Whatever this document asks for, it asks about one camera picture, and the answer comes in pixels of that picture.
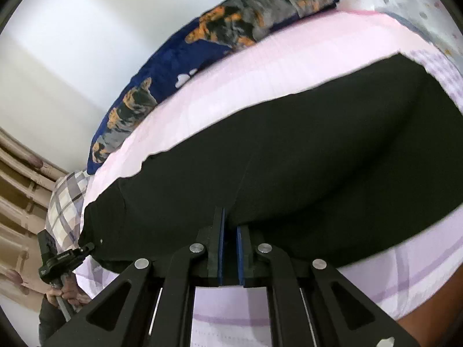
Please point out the plaid pillow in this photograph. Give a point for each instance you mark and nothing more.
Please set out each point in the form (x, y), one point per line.
(67, 206)

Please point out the person's left forearm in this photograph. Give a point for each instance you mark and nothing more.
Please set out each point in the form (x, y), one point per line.
(50, 323)

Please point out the person's left hand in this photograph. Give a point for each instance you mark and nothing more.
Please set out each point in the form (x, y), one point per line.
(70, 291)

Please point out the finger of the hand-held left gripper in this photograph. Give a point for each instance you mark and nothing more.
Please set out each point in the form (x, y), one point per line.
(86, 250)

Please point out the black pants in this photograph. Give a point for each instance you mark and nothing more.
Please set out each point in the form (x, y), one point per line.
(307, 159)

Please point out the white dotted cloth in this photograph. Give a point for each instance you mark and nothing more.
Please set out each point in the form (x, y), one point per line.
(419, 0)

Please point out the brown bed frame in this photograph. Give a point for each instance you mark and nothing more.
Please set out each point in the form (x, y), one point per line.
(434, 321)

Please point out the beige curtain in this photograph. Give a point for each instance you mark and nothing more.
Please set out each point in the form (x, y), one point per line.
(18, 202)

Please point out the pink checkered bed sheet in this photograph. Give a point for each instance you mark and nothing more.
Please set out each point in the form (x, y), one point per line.
(289, 61)

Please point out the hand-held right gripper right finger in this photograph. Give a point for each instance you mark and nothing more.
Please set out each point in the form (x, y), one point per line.
(240, 253)

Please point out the blue printed blanket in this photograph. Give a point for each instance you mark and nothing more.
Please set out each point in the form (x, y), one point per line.
(173, 58)

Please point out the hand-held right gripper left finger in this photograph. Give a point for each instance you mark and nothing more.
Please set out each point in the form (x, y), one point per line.
(222, 245)

